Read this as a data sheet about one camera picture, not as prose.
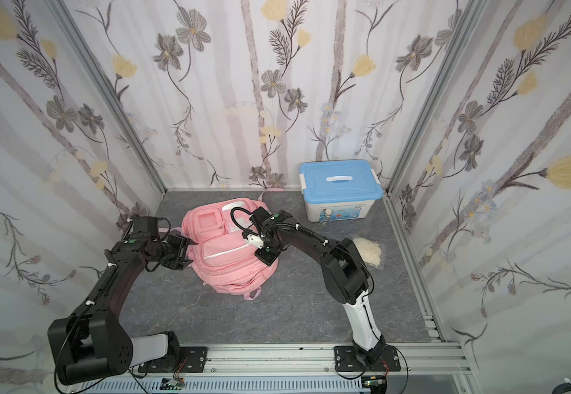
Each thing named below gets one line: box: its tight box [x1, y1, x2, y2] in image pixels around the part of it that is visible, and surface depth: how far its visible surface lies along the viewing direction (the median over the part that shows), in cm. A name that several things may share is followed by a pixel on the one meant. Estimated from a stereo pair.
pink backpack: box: [182, 198, 280, 300], surface depth 90 cm
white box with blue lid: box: [299, 159, 384, 223], surface depth 103 cm
